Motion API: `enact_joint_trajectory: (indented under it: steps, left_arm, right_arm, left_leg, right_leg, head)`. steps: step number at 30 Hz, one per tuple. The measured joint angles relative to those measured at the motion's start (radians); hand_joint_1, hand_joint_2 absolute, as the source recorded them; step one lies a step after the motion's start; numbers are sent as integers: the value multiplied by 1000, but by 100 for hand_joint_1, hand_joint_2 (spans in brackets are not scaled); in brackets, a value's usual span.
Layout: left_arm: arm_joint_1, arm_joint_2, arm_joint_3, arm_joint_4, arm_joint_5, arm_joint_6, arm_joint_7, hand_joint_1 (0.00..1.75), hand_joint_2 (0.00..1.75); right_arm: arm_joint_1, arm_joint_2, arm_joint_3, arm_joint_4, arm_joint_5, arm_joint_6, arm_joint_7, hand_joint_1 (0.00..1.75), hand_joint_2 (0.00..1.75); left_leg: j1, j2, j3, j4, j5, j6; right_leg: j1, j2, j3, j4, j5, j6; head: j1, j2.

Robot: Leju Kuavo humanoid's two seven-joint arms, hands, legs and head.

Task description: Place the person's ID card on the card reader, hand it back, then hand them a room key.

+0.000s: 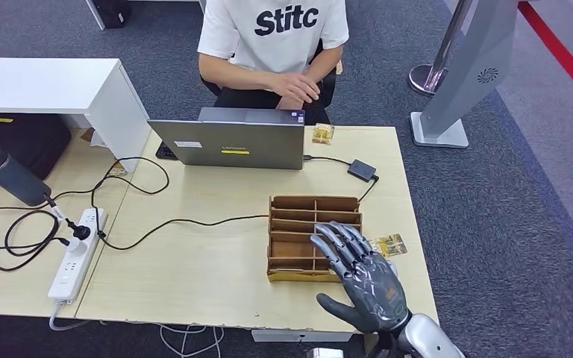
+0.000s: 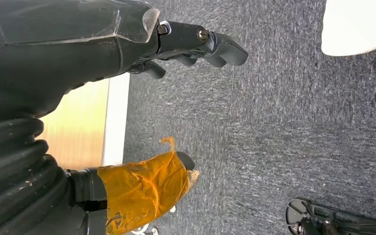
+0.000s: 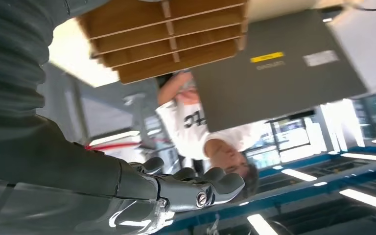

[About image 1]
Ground white desk shelf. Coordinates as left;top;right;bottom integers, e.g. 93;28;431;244
0;57;152;174

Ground black bag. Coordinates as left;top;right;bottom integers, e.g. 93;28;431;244
0;113;72;181

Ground yellow card stack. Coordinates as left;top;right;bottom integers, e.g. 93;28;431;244
312;123;336;146

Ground thin black cable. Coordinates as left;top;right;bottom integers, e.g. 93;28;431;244
0;175;118;211

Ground looped black cable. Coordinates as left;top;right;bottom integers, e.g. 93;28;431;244
0;210;69;273

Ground dark grey water bottle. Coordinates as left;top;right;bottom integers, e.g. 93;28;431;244
0;143;52;207

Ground white desk leg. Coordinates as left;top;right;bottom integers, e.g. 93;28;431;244
85;0;107;31

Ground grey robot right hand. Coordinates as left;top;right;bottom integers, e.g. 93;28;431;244
310;221;412;334

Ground black plug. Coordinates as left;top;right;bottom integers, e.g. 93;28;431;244
64;219;92;242

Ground grey laptop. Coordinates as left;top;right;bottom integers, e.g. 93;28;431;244
147;107;306;172

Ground long black power cable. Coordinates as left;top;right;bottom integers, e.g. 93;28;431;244
90;157;381;252

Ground white cable under desk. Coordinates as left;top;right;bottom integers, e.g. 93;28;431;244
158;324;225;358

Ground black computer tower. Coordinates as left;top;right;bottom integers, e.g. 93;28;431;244
92;0;132;29

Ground person's right hand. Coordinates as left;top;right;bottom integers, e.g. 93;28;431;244
266;72;321;104

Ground short black laptop cable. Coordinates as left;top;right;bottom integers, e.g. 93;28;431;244
304;154;351;168

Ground white power strip cable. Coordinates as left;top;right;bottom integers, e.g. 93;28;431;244
47;299;89;333

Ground person's left hand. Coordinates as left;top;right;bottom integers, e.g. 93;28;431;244
276;93;306;110

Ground silver kiosk stand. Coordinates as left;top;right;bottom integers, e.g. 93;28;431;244
409;0;545;149

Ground white power strip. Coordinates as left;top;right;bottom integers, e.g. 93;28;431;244
46;207;108;302

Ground cardboard card organizer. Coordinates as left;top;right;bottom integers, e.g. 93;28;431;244
266;195;363;283

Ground black office chair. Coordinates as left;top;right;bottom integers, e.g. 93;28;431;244
202;39;339;125

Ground black power adapter box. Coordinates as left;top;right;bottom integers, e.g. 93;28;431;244
346;159;378;183

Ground white plug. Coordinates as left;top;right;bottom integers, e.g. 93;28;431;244
62;236;88;255

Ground person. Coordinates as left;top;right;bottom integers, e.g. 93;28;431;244
197;0;350;125

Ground black cable with white label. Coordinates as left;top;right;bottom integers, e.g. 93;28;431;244
43;195;76;230

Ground chrome stanchion post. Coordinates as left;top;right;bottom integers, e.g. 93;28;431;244
407;0;475;97

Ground green yellow patterned card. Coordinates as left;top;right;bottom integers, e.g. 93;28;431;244
369;233;409;259

